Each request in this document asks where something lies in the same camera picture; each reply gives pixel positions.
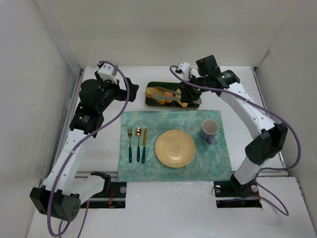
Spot gold spoon green handle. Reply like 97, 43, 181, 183
135, 127, 142, 162

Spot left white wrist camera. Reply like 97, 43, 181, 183
97, 60, 117, 84

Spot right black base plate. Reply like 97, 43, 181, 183
213, 181, 262, 208

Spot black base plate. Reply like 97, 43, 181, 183
213, 181, 262, 208
89, 181, 127, 209

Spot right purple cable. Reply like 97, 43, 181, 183
169, 64, 302, 216

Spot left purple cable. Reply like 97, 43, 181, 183
47, 59, 132, 238

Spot gold knife green handle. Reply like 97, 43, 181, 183
141, 128, 147, 164

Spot teal patterned placemat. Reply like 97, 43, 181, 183
118, 110, 232, 182

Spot purple cable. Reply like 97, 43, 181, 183
47, 59, 132, 238
169, 64, 302, 216

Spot sliced brown bread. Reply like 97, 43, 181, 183
145, 87, 174, 105

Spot grey-blue mug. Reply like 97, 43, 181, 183
200, 119, 219, 145

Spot gold fork green handle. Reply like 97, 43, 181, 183
127, 127, 132, 163

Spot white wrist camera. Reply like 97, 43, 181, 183
97, 60, 117, 84
178, 62, 191, 80

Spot cream yellow plate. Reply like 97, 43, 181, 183
155, 130, 196, 168

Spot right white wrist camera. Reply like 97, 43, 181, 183
178, 62, 191, 80

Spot long yellow filled bread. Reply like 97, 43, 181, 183
178, 102, 188, 108

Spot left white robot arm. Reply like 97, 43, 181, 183
30, 71, 139, 222

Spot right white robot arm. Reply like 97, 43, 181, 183
175, 55, 288, 192

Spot stainless steel tongs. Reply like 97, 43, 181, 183
150, 86, 202, 105

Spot dark green gold-rimmed tray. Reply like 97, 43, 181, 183
145, 81, 200, 110

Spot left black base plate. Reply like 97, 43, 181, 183
89, 181, 127, 209

